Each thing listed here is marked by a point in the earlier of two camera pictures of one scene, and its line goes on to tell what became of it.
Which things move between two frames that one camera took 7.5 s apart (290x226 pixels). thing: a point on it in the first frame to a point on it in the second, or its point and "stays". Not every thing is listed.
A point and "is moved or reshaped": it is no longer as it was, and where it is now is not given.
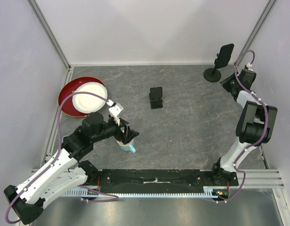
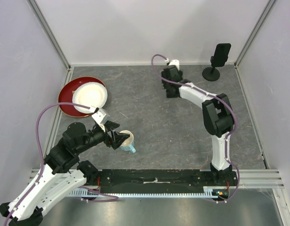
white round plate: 88,103 stays
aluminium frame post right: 261,21 stays
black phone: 224,56 is moved or reshaped
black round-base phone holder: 212,74 stays
